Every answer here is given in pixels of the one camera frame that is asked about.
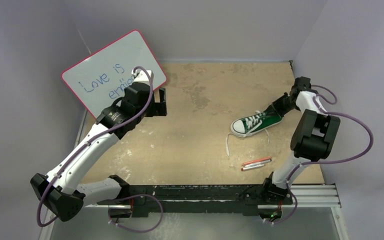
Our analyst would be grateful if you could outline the white shoelace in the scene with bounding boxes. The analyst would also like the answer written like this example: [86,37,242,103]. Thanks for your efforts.
[225,110,271,158]

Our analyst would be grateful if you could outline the green canvas sneaker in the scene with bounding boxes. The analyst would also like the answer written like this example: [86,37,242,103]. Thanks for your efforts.
[230,110,283,138]

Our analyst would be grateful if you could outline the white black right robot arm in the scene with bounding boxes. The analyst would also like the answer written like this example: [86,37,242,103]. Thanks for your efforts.
[262,76,341,201]

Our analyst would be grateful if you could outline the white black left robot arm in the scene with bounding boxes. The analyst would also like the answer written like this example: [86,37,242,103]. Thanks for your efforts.
[30,82,167,227]

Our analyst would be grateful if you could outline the pink framed whiteboard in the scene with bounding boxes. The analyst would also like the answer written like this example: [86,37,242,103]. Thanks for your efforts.
[61,29,167,118]

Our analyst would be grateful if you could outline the orange marker pen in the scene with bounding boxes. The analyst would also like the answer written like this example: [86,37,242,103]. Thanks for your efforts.
[242,157,272,166]

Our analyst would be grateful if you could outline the red white marker pen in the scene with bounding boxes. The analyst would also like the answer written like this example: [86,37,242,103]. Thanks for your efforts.
[240,159,272,171]

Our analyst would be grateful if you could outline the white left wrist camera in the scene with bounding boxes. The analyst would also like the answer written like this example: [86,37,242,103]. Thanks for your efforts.
[131,68,154,84]

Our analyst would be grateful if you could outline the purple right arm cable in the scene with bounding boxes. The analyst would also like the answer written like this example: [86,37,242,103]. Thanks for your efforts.
[261,85,375,226]

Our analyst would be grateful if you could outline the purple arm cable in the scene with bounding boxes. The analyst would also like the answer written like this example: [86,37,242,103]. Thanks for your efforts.
[36,66,165,234]
[261,85,375,226]

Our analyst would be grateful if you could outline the silver aluminium frame rail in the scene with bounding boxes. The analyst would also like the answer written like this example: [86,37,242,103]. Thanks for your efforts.
[40,184,347,240]

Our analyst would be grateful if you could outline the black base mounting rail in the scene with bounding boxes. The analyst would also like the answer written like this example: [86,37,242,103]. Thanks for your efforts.
[99,184,293,218]

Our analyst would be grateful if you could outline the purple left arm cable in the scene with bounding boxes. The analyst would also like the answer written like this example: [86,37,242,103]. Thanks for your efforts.
[36,66,165,234]

